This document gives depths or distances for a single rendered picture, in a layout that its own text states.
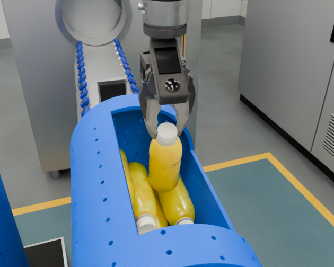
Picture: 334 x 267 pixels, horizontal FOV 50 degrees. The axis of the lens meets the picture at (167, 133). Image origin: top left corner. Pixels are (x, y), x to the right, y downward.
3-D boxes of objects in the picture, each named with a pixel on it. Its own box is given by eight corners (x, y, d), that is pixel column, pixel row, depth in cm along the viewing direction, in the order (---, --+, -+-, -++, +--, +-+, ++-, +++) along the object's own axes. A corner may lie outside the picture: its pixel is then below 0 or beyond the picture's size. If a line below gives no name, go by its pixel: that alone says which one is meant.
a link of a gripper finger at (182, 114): (185, 119, 74) (178, 79, 68) (194, 134, 69) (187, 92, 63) (170, 123, 73) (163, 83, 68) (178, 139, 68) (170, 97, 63)
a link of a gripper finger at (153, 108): (150, 126, 72) (157, 84, 68) (156, 142, 68) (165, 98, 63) (134, 125, 71) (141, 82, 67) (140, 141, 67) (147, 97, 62)
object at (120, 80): (128, 114, 134) (125, 76, 126) (129, 119, 131) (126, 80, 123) (100, 117, 132) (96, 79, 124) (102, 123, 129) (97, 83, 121)
